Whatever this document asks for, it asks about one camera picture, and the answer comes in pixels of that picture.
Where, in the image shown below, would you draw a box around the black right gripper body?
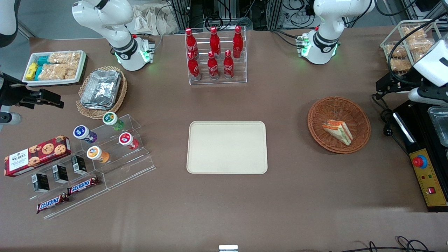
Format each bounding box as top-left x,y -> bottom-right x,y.
0,73 -> 33,107

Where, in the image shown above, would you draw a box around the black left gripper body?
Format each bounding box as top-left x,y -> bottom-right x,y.
391,68 -> 421,93

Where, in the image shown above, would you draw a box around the triangle sandwich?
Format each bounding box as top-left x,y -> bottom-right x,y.
322,119 -> 354,146

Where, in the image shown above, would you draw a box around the white rectangular snack tray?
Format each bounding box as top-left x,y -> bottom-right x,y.
22,50 -> 88,86

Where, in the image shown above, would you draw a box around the round brown wicker basket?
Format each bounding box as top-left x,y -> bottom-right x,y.
307,97 -> 371,154

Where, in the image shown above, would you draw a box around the oval wicker basket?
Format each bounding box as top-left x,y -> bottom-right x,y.
76,65 -> 128,120

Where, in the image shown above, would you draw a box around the beige plastic tray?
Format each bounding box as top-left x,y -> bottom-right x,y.
186,121 -> 268,175

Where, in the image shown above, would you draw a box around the bagged cracker pack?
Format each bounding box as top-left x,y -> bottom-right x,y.
385,43 -> 408,59
389,57 -> 414,73
407,38 -> 436,54
400,26 -> 428,40

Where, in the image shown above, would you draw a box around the yellow snack pack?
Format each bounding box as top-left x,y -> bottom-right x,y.
25,62 -> 39,81

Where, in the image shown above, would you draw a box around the rice cracker pack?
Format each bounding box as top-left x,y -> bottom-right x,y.
48,51 -> 82,66
37,63 -> 78,81

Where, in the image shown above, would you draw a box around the purple drink cup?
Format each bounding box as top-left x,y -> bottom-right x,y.
73,125 -> 98,144

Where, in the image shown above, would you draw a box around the black appliance with yellow panel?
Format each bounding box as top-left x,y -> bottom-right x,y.
392,99 -> 448,213

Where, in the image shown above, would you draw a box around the red Walkers cookie box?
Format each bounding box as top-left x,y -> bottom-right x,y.
4,135 -> 72,177

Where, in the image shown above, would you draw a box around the stack of foil trays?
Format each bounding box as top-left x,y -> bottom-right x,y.
80,70 -> 122,111

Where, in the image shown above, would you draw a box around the clear plastic container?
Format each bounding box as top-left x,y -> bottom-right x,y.
427,106 -> 448,148

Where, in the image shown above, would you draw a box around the green drink cup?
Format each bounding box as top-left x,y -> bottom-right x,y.
102,112 -> 125,131

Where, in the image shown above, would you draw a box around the small black box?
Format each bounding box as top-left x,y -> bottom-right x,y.
71,155 -> 88,175
32,173 -> 50,193
52,164 -> 69,184

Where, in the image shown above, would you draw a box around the orange drink cup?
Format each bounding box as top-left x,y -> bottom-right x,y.
86,146 -> 110,164

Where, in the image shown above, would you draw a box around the red drink cup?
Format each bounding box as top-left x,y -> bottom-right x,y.
118,132 -> 140,150

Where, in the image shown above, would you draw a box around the Snickers bar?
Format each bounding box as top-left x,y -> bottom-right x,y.
36,193 -> 70,214
67,176 -> 100,195

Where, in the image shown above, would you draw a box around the clear acrylic stepped display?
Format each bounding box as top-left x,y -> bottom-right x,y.
25,113 -> 156,221

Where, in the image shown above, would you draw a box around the crumpled beige bags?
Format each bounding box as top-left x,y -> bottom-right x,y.
132,4 -> 180,36

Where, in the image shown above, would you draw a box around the clear acrylic bottle rack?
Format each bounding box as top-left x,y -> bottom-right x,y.
185,26 -> 248,85

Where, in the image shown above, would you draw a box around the red cola bottle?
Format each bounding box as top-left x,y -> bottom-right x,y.
188,52 -> 202,81
232,26 -> 244,59
209,27 -> 222,57
223,50 -> 235,80
207,51 -> 220,81
185,28 -> 200,59

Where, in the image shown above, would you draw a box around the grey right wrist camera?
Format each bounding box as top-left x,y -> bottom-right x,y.
0,111 -> 22,126

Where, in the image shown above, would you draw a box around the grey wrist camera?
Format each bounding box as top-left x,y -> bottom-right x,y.
0,111 -> 22,126
407,87 -> 448,106

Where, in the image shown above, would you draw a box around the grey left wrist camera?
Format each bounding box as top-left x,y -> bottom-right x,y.
407,87 -> 448,106

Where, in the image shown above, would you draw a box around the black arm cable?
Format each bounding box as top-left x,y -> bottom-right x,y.
386,12 -> 448,86

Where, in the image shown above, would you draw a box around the black power cable with plug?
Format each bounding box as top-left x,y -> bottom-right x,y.
371,92 -> 411,155

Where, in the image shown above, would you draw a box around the white wire basket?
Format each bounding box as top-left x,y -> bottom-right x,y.
380,20 -> 443,76

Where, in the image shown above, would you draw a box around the black floor cable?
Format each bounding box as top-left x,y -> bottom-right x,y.
328,236 -> 448,252

